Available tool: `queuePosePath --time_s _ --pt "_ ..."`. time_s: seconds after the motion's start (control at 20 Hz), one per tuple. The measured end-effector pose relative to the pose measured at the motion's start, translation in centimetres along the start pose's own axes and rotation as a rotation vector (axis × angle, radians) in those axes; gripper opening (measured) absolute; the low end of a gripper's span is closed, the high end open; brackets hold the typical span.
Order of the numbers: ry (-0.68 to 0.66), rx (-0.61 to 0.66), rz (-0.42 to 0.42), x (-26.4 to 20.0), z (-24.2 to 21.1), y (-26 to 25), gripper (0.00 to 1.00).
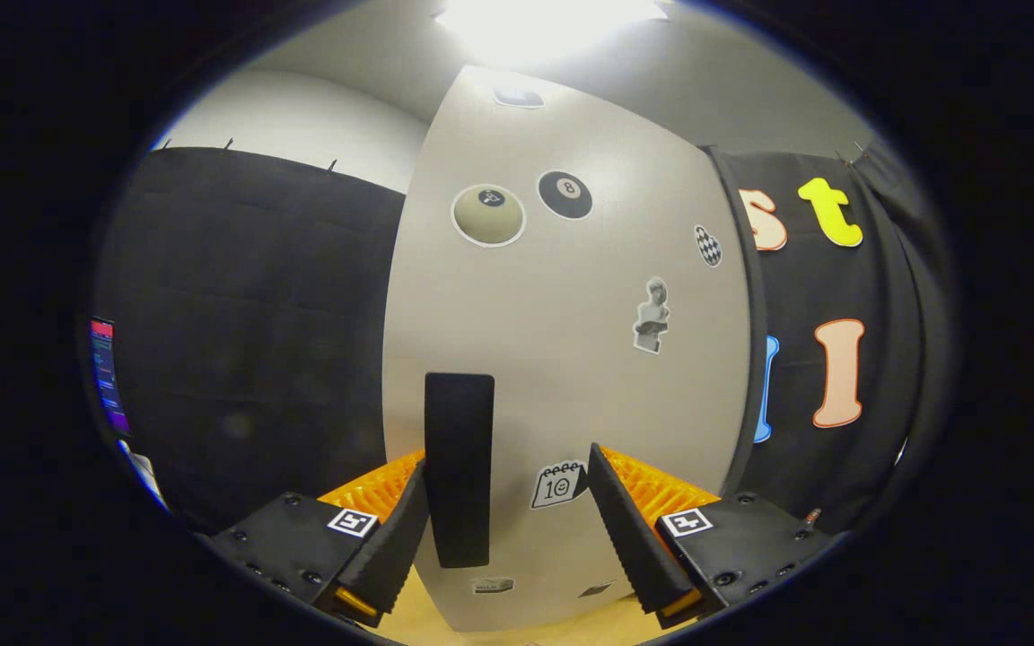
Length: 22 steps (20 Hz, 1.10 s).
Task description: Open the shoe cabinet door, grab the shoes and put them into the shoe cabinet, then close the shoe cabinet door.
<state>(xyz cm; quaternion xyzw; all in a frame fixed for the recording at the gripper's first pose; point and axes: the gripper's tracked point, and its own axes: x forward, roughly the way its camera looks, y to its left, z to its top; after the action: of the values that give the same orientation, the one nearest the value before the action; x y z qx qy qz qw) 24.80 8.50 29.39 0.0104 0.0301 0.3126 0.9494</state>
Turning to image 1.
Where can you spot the dark grey shoe cabinet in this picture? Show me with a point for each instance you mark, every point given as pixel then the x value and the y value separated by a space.
pixel 753 269

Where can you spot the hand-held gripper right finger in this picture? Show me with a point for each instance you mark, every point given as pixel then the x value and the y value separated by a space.
pixel 629 538

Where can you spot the computer screen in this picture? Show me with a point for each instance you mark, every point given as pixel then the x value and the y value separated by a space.
pixel 108 377

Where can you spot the black backdrop cloth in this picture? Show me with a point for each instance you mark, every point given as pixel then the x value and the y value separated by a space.
pixel 257 314

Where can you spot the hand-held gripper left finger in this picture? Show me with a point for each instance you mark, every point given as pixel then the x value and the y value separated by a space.
pixel 396 556

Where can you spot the large ceiling light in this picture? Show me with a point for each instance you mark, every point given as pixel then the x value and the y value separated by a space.
pixel 553 22

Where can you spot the grey shoe cabinet door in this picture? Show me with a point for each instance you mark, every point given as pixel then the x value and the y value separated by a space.
pixel 553 341

